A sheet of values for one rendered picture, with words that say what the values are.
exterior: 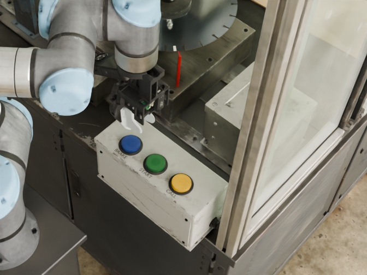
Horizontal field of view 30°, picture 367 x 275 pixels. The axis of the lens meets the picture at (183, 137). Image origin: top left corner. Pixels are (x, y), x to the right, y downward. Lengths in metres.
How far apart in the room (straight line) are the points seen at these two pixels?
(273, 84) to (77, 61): 0.29
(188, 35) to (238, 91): 0.17
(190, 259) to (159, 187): 0.34
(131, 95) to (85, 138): 0.41
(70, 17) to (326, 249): 1.53
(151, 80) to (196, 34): 0.41
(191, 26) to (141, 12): 0.52
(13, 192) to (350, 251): 1.40
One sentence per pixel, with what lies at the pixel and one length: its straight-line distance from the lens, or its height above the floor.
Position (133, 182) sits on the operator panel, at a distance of 1.44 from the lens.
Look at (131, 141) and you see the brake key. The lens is 1.42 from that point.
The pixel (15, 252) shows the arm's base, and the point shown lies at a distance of 1.44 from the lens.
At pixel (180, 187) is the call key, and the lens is 1.36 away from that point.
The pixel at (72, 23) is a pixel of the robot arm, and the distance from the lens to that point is 1.08.
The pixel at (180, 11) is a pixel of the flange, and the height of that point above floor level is 0.96.
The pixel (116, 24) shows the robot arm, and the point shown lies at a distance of 1.11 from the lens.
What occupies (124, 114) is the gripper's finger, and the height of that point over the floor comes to 1.03.
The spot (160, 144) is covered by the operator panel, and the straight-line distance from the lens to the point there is 1.43.
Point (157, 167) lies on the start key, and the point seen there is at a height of 0.91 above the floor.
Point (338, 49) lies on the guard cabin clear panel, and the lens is 1.27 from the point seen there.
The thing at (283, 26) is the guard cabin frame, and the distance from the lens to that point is 0.93.
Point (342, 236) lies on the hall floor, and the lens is 2.44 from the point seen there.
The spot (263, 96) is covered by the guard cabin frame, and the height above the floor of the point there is 1.27.
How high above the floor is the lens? 2.06
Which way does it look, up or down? 54 degrees down
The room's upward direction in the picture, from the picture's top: 6 degrees clockwise
